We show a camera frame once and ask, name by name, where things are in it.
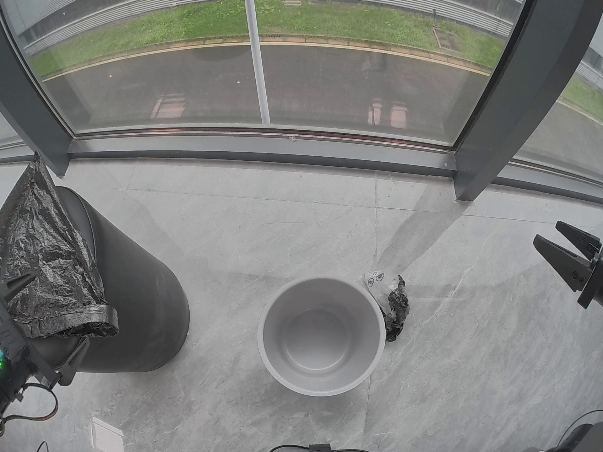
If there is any clear printed wrapper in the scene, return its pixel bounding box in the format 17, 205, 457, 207
364, 269, 399, 300

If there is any black plastic bag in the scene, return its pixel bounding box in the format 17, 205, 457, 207
0, 153, 119, 339

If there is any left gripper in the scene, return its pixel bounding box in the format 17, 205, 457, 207
0, 269, 91, 411

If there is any black plastic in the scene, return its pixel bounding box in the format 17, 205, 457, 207
383, 275, 410, 342

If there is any window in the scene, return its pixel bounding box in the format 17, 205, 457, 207
0, 0, 603, 206

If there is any white trash bin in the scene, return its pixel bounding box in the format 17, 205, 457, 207
257, 277, 383, 397

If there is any dark grey round chair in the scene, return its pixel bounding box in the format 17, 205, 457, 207
45, 186, 190, 374

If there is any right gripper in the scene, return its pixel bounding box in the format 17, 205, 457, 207
533, 220, 603, 309

